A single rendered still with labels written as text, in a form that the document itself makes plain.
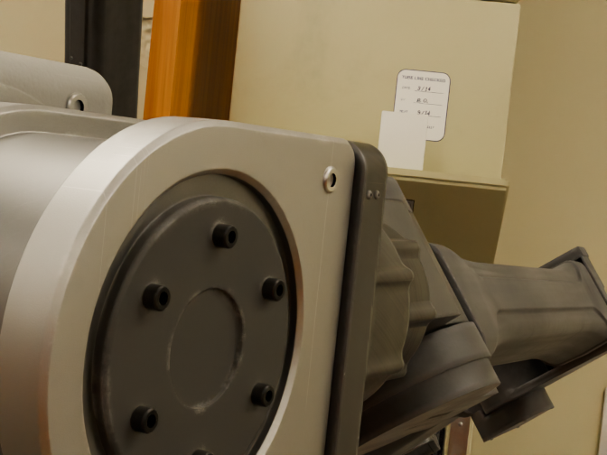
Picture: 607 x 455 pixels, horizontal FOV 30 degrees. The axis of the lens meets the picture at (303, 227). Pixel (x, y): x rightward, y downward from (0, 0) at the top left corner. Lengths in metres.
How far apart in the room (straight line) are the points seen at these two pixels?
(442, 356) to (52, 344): 0.24
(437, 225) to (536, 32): 0.59
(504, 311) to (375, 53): 0.76
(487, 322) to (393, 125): 0.70
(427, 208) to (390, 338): 0.84
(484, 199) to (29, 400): 0.98
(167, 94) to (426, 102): 0.30
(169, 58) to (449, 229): 0.36
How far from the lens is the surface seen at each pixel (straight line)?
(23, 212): 0.28
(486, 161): 1.31
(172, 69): 1.25
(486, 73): 1.32
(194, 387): 0.30
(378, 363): 0.39
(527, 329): 0.62
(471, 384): 0.47
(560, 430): 1.80
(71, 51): 0.97
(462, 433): 1.34
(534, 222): 1.75
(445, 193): 1.21
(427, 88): 1.31
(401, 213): 0.47
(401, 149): 1.23
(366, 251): 0.36
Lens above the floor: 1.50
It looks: 3 degrees down
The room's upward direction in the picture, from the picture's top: 6 degrees clockwise
